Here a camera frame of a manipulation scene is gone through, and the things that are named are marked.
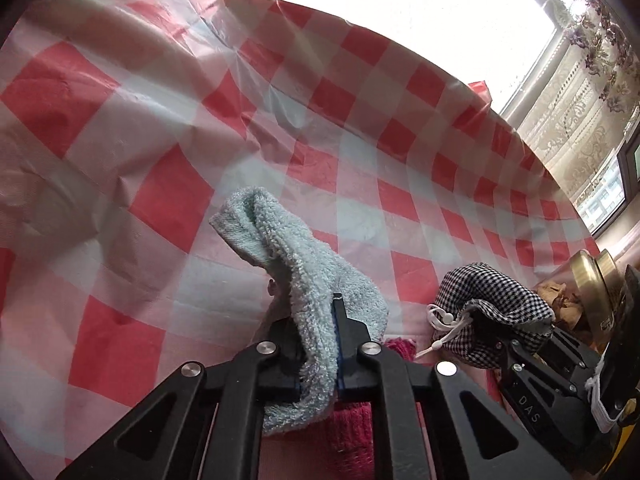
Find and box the black white gingham pouch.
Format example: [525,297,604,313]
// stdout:
[416,262,555,370]

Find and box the light blue towel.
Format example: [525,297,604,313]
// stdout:
[209,186,390,436]

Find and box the magenta knitted hat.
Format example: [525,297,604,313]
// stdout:
[326,336,419,480]

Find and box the gold lidded snack jar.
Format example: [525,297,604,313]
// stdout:
[534,249,623,353]

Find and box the red white checkered tablecloth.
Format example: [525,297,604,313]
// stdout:
[1,0,596,479]

